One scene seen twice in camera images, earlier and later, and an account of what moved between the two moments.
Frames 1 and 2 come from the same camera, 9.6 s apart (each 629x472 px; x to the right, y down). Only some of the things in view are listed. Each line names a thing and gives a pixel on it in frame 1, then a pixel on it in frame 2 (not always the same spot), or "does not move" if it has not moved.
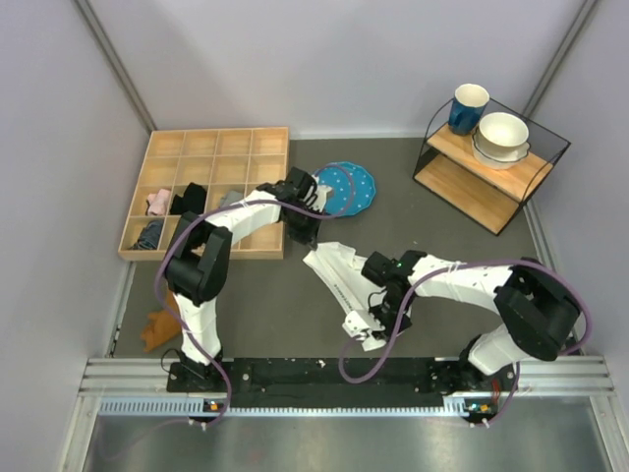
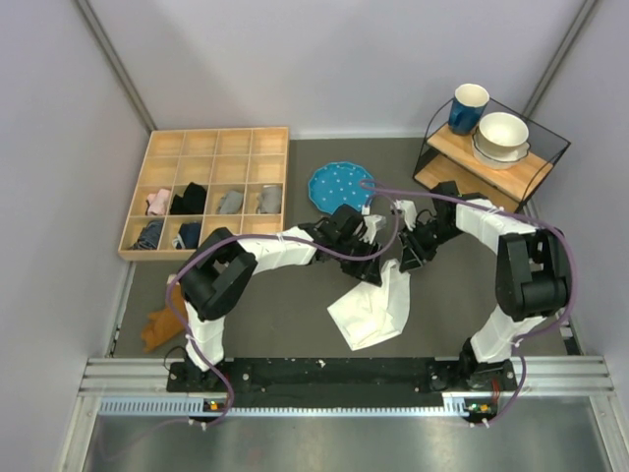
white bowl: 502,135 does not move
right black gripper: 389,327 to 414,249
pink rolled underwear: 157,202 does not move
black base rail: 481,391 does not move
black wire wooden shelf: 447,167 does not move
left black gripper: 309,235 to 368,269
